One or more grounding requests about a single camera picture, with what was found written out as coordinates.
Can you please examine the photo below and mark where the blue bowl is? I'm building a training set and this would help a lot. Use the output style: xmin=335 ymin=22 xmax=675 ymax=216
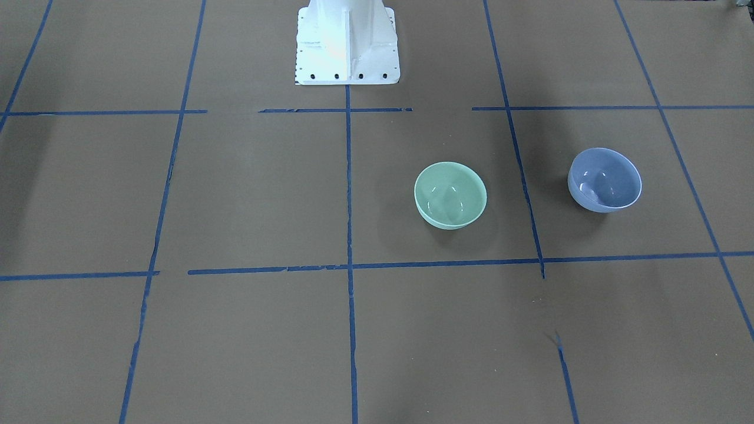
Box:
xmin=567 ymin=147 xmax=643 ymax=214

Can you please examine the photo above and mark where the green bowl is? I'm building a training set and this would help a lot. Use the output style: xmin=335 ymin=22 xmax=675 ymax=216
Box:
xmin=413 ymin=161 xmax=488 ymax=230

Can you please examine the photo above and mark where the white pedestal column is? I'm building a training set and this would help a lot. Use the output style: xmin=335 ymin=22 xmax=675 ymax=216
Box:
xmin=295 ymin=1 xmax=401 ymax=85

